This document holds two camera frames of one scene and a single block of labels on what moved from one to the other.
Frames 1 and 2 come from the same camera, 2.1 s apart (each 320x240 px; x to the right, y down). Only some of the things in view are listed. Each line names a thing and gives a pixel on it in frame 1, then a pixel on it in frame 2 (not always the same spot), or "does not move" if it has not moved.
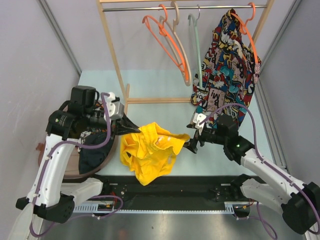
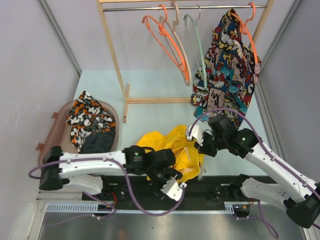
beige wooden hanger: (177, 46) does not move
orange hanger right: (244, 29) does not move
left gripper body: (94, 122) to (159, 177)
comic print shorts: (224, 84) does not move
